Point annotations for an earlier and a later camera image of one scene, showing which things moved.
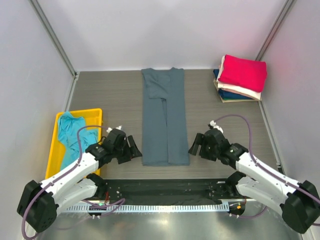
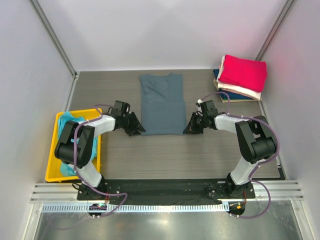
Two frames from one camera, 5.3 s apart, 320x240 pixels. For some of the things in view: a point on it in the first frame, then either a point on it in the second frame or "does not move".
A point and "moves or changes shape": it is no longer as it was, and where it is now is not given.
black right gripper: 199,140 -> 191,126
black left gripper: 133,151 -> 136,125
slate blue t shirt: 165,140 moves or changes shape
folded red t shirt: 248,74 does not move
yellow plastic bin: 93,118 does not move
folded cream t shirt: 244,92 does not move
